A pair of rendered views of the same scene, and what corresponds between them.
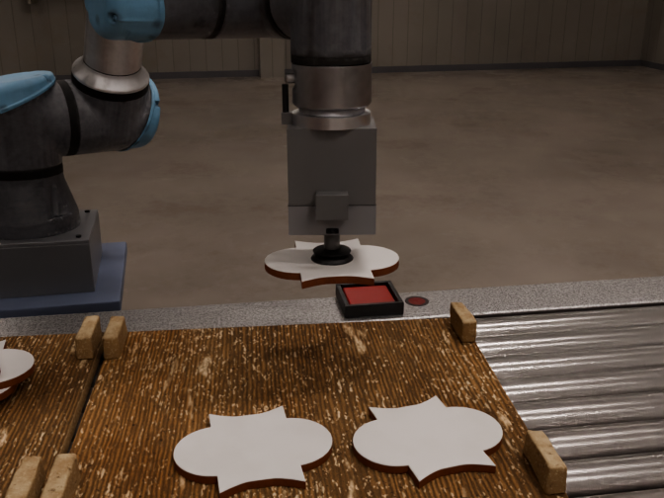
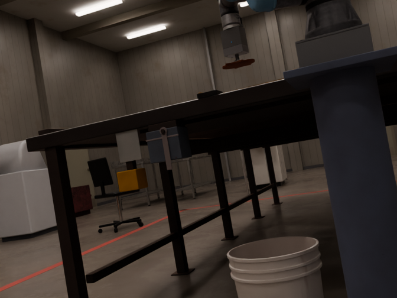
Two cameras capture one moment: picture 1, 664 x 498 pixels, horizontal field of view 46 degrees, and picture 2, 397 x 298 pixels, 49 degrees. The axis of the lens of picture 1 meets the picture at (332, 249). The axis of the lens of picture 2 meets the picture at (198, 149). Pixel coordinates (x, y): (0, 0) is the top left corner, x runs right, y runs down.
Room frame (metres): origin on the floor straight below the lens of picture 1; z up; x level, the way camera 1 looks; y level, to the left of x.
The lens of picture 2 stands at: (2.38, 0.72, 0.68)
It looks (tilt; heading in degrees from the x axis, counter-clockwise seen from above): 2 degrees up; 211
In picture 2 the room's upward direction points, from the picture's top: 10 degrees counter-clockwise
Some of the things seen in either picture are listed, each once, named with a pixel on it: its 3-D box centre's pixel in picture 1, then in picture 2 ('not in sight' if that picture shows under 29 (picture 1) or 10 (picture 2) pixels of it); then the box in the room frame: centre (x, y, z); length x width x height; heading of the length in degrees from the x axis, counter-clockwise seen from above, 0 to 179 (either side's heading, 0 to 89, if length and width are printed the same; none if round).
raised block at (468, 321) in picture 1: (462, 321); not in sight; (0.82, -0.15, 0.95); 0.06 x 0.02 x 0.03; 6
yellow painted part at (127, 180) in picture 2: not in sight; (129, 160); (1.01, -0.42, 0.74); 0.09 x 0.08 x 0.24; 99
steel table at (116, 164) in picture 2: not in sight; (150, 179); (-5.61, -5.40, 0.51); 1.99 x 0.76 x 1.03; 12
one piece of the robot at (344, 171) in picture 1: (328, 171); (236, 41); (0.73, 0.00, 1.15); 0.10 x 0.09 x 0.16; 1
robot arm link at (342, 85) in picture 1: (328, 87); (231, 21); (0.75, 0.00, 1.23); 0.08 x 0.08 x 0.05
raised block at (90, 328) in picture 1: (89, 336); not in sight; (0.78, 0.27, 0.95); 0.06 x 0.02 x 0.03; 6
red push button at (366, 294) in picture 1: (369, 299); not in sight; (0.94, -0.05, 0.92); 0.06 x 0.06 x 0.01; 9
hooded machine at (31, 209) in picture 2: not in sight; (24, 188); (-2.23, -5.35, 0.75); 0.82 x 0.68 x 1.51; 11
